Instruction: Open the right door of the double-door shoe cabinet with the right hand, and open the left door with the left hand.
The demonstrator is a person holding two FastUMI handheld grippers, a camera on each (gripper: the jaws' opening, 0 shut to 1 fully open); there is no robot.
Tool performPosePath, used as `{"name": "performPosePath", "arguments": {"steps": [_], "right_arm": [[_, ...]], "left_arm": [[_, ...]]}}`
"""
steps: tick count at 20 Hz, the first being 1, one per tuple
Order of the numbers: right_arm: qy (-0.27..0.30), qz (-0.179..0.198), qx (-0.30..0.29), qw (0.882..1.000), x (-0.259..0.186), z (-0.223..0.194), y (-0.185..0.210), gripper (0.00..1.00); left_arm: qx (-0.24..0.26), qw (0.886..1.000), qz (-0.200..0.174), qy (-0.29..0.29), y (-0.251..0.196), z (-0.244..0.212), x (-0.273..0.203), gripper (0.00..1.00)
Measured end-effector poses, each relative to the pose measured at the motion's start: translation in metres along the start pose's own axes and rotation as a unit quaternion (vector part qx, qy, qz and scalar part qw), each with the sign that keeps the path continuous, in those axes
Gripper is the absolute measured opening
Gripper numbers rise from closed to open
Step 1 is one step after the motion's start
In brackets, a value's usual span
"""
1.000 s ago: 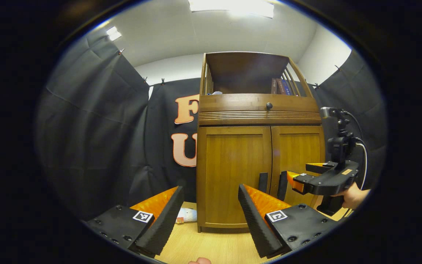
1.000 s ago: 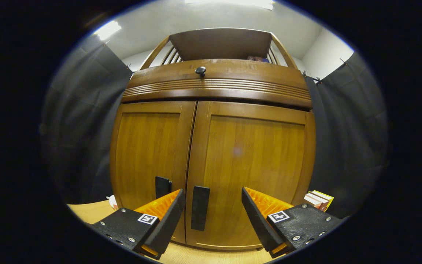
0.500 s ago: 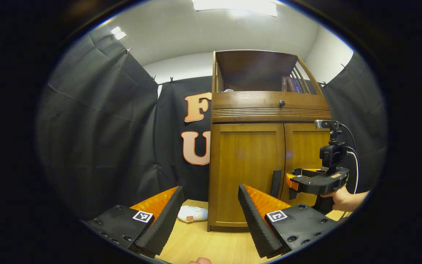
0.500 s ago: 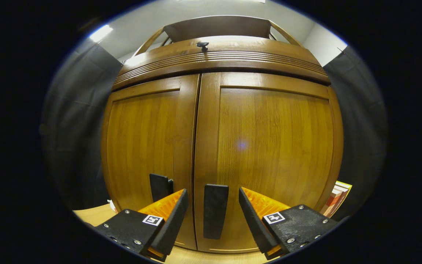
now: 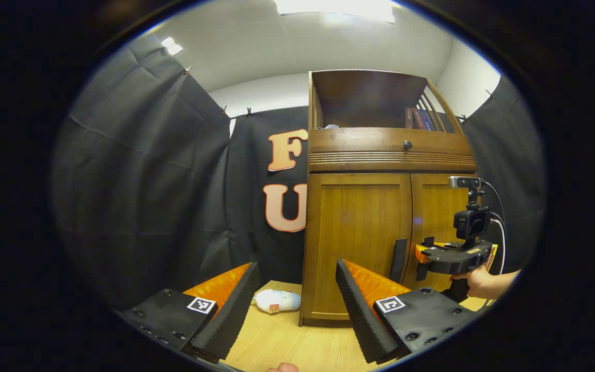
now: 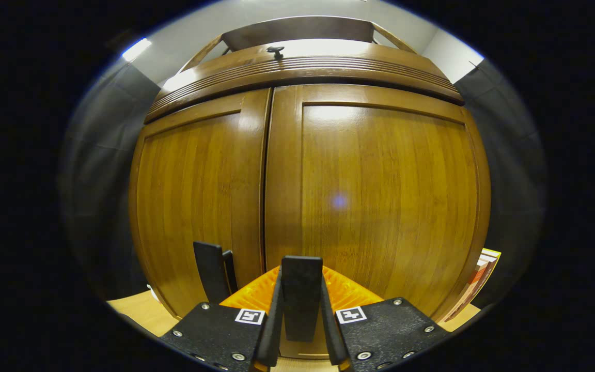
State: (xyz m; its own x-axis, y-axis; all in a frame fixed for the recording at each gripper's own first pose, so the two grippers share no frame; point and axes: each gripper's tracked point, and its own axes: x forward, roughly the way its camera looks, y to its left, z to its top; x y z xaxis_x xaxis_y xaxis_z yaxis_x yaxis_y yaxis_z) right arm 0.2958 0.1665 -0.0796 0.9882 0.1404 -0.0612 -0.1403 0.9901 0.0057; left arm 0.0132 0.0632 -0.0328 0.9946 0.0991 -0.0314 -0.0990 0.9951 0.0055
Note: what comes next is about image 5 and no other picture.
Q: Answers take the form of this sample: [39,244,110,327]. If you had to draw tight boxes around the wooden cabinet drawer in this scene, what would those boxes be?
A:
[308,127,477,174]

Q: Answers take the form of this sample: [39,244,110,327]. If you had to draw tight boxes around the small ceiling light panel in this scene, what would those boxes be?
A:
[161,36,184,56]

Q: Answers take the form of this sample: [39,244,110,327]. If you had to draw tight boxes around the black door handle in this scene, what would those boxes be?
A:
[390,238,408,284]

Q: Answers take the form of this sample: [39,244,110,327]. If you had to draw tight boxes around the wooden double-door shoe cabinet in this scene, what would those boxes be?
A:
[299,70,479,328]

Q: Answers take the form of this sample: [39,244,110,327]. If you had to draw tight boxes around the black cable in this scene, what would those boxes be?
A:
[482,181,507,274]

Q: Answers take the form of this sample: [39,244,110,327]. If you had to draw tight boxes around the large ceiling light panel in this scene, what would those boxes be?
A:
[274,0,396,24]

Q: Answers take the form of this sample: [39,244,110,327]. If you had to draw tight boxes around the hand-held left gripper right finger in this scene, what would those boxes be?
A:
[335,258,479,365]

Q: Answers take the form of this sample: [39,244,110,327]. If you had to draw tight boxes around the white cable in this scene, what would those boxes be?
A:
[490,218,508,274]

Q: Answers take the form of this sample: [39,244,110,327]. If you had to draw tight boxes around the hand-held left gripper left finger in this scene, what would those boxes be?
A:
[117,261,260,365]

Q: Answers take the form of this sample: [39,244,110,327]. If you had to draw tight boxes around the wooden shoe cabinet door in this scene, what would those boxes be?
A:
[406,173,477,293]
[304,173,413,322]

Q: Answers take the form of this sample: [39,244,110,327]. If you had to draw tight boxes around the white plush toy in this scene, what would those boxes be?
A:
[253,289,302,314]

